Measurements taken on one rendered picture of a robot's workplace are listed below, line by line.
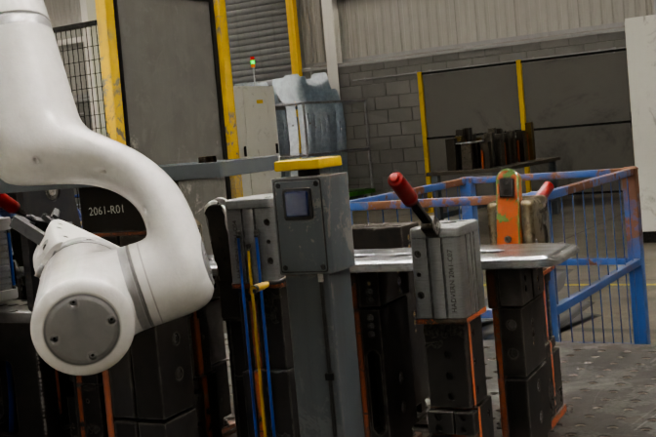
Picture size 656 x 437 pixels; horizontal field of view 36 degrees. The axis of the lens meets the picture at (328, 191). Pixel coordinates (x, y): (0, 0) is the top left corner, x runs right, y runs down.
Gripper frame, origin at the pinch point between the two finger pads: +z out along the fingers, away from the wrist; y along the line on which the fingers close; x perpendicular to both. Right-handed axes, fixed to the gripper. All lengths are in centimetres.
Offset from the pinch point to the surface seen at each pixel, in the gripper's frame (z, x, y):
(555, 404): 28, 2, 79
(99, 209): 14.9, 0.9, 0.7
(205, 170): 2.3, 12.7, 8.2
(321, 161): -2.0, 20.0, 18.8
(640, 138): 695, 141, 450
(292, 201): -1.8, 14.4, 18.0
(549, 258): 7, 22, 54
